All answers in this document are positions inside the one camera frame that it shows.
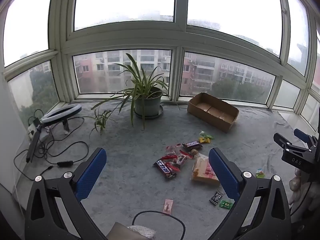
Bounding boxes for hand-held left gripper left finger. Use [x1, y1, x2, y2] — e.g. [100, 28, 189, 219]
[24, 147, 108, 240]

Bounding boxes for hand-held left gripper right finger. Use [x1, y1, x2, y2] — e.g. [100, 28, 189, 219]
[209, 148, 292, 240]

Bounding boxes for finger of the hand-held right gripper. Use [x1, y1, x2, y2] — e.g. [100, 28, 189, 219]
[273, 132, 312, 153]
[294, 128, 318, 149]

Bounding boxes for bread packet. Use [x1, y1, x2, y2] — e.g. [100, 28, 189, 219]
[191, 154, 221, 186]

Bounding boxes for black candy packet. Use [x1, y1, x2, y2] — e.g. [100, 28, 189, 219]
[209, 191, 224, 206]

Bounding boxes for dark green candy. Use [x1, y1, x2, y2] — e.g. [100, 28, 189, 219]
[219, 199, 234, 210]

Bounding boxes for brown chocolate bar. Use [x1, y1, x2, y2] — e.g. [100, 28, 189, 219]
[182, 141, 202, 150]

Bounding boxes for blue label chocolate bar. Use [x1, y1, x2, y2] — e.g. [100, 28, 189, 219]
[153, 159, 177, 179]

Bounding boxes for cardboard box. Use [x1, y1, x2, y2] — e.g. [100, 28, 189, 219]
[187, 92, 240, 133]

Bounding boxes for person's right hand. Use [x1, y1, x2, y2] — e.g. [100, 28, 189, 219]
[288, 169, 310, 205]

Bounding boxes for small red snack wrapper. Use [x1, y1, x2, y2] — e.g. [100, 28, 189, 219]
[160, 155, 181, 172]

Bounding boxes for black folded tripod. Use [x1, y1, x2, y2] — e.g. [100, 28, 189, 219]
[26, 124, 43, 163]

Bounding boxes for pink candy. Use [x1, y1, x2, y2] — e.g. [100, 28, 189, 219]
[162, 199, 174, 216]

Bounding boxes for beige cloth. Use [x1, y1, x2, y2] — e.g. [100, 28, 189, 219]
[106, 222, 150, 240]

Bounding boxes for white power adapter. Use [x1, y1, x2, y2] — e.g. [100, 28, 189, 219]
[27, 116, 42, 141]

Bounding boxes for white knitted cloth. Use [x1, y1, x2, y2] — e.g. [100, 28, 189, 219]
[127, 225, 157, 239]

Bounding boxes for green pot saucer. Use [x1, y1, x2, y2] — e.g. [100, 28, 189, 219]
[134, 104, 164, 119]

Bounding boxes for spider plant in green pot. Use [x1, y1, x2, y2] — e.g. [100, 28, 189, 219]
[82, 53, 181, 138]

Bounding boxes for apartment buildings outside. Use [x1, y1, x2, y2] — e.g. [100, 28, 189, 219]
[22, 15, 277, 97]

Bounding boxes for black cable with inline switch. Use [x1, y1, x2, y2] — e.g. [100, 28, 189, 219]
[13, 129, 90, 181]

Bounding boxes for white ring light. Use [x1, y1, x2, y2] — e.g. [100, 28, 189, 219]
[40, 104, 83, 132]

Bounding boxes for black looped cable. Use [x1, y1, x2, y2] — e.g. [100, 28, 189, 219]
[131, 210, 186, 240]

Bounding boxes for white window frame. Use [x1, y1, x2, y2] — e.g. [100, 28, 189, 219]
[0, 0, 320, 130]

